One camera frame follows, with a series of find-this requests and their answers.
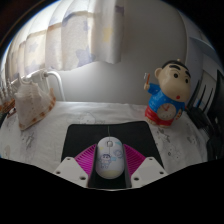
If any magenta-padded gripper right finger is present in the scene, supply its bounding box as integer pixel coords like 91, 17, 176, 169
122, 143, 169, 188

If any white printed tablecloth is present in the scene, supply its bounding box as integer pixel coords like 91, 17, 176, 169
0, 100, 218, 174

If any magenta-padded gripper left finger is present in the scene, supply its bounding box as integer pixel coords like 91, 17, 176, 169
53, 143, 98, 188

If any white cartoon-print computer mouse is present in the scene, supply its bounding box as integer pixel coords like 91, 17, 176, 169
95, 135, 125, 180

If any cartoon boy figurine with clock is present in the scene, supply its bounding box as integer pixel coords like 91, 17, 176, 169
143, 58, 193, 129

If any black mouse pad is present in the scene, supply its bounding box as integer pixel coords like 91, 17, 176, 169
60, 120, 165, 189

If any black router with antennas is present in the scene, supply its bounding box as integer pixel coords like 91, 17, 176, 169
185, 79, 216, 134

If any white radiator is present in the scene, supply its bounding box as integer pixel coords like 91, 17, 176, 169
19, 68, 66, 102

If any white star-print curtain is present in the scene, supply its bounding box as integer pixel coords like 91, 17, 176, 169
0, 0, 125, 84

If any white shelf unit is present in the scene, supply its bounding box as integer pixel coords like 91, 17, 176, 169
186, 19, 224, 79

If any black monitor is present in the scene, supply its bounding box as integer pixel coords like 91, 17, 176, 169
206, 68, 224, 161

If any large white conch shell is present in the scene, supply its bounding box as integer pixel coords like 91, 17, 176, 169
13, 75, 57, 132

